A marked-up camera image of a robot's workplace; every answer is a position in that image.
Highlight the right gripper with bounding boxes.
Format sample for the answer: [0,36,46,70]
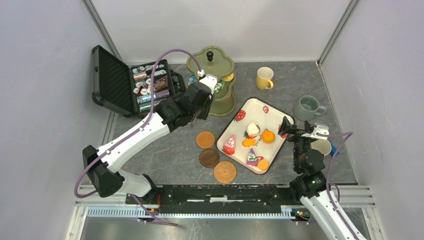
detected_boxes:
[276,116,316,171]

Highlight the blue glazed donut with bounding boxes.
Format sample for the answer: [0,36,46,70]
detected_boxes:
[187,75,197,86]

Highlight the green triangular cake slice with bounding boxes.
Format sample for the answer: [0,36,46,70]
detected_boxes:
[213,81,225,98]

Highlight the metal serving tongs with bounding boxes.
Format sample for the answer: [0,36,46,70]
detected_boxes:
[190,112,200,129]

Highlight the yellow glazed donut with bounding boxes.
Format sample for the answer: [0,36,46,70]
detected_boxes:
[221,72,234,82]

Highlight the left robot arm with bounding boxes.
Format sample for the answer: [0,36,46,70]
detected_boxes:
[82,75,218,204]

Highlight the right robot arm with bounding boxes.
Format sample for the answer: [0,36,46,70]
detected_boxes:
[278,117,365,240]

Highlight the grey-green ceramic mug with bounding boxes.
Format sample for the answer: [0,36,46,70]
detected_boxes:
[293,95,327,121]

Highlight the orange macaron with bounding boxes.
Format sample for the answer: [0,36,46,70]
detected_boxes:
[261,130,276,144]

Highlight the light brown round coaster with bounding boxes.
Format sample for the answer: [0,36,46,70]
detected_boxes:
[195,131,215,149]

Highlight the blue small object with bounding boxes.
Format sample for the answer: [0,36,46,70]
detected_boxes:
[330,143,340,157]

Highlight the white roll cake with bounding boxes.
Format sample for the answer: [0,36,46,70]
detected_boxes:
[246,122,260,139]

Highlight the strawberry print serving tray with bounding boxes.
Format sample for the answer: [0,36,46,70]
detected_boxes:
[216,97,296,175]

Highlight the round orange biscuit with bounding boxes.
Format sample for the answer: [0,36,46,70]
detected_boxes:
[256,159,270,171]

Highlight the small orange pastry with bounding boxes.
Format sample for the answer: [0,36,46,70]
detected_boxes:
[242,138,256,148]

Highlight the purple cake slice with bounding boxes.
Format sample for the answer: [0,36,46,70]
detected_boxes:
[246,148,259,167]

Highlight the red strawberry cake slice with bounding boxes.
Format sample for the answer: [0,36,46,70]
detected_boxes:
[223,134,236,156]

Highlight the dark brown round coaster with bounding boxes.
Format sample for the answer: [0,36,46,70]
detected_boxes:
[199,148,220,168]

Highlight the yellow ceramic mug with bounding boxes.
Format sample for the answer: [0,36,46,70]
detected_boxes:
[256,66,274,90]

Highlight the black poker chip case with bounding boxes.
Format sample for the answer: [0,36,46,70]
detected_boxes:
[91,45,186,118]

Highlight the woven rattan round coaster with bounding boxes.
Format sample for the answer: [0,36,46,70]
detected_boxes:
[213,161,237,184]

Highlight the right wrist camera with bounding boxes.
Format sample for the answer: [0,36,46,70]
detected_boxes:
[301,124,329,140]

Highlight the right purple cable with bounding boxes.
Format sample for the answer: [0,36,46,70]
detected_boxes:
[317,131,360,240]

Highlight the purple cable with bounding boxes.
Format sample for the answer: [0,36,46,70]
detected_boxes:
[317,131,360,240]
[73,48,205,227]

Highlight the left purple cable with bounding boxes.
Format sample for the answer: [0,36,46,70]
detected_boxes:
[73,48,205,227]

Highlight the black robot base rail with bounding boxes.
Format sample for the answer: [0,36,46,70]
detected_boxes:
[140,184,301,214]

